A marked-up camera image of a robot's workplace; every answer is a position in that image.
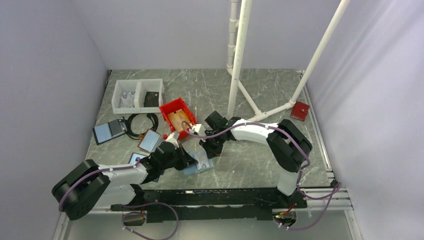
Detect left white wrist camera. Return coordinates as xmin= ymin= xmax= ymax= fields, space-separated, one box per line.
xmin=164 ymin=131 xmax=180 ymax=148

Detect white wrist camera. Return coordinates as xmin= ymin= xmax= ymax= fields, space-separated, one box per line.
xmin=164 ymin=131 xmax=180 ymax=148
xmin=188 ymin=124 xmax=207 ymax=137

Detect navy blue card holder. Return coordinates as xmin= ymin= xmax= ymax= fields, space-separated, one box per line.
xmin=128 ymin=152 xmax=147 ymax=165

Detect black wallet in bin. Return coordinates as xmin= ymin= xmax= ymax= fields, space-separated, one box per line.
xmin=143 ymin=91 xmax=159 ymax=108

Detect brown boxes in red bin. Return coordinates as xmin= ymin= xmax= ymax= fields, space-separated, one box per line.
xmin=167 ymin=109 xmax=192 ymax=132

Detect white card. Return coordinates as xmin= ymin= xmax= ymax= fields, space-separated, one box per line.
xmin=195 ymin=153 xmax=210 ymax=170

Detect red plastic bin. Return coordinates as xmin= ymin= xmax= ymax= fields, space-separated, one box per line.
xmin=159 ymin=98 xmax=197 ymax=140

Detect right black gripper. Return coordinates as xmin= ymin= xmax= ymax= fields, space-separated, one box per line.
xmin=199 ymin=130 xmax=225 ymax=160

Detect red leather wallet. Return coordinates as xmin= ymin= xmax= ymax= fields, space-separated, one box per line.
xmin=290 ymin=101 xmax=310 ymax=122

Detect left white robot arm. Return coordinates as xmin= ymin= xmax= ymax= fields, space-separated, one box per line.
xmin=51 ymin=141 xmax=199 ymax=220

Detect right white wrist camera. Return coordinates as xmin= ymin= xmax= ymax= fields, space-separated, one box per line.
xmin=188 ymin=124 xmax=207 ymax=137

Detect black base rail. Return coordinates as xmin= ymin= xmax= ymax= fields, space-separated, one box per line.
xmin=110 ymin=187 xmax=308 ymax=223

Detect white PVC pipe frame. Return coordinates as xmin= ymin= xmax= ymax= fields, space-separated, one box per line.
xmin=226 ymin=0 xmax=349 ymax=122

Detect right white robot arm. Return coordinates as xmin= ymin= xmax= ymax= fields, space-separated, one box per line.
xmin=189 ymin=111 xmax=313 ymax=208

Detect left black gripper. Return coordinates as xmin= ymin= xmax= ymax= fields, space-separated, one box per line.
xmin=160 ymin=143 xmax=198 ymax=171

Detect black coiled cable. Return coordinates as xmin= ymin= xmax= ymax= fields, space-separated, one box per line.
xmin=126 ymin=112 xmax=160 ymax=141

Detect white two-compartment bin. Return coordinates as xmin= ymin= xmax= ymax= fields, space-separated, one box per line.
xmin=111 ymin=78 xmax=165 ymax=115

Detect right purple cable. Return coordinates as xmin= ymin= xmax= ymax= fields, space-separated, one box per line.
xmin=180 ymin=120 xmax=342 ymax=232

